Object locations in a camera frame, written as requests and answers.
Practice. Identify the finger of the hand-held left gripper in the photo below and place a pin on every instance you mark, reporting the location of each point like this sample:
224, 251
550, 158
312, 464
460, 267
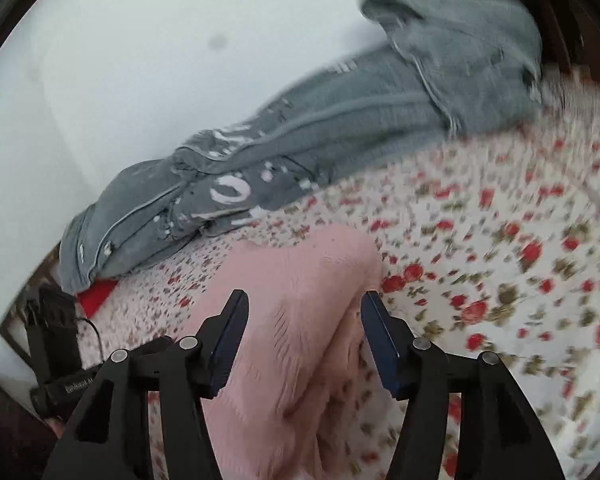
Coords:
36, 340
59, 330

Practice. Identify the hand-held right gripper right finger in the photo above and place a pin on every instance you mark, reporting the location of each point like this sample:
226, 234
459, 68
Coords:
380, 345

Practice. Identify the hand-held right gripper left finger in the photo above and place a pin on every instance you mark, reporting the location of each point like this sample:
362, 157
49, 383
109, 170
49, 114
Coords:
227, 340

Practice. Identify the pink knit sweater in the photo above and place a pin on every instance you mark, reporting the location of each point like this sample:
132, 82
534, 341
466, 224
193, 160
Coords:
300, 310

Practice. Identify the person's left forearm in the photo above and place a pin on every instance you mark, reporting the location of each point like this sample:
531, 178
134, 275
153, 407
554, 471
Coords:
10, 440

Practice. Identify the person's left hand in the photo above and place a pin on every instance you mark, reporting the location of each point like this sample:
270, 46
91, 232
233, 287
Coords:
58, 426

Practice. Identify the red cloth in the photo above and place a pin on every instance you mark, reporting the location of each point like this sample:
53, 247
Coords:
96, 297

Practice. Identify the floral bed sheet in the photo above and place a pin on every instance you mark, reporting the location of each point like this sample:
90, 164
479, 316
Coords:
480, 260

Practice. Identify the grey patterned quilt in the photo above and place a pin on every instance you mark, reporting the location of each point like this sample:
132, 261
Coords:
360, 110

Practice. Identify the dark wooden headboard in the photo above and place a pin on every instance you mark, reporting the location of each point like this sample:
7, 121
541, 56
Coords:
565, 25

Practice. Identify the dark wooden bed frame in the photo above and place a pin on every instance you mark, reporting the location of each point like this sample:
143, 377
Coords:
17, 325

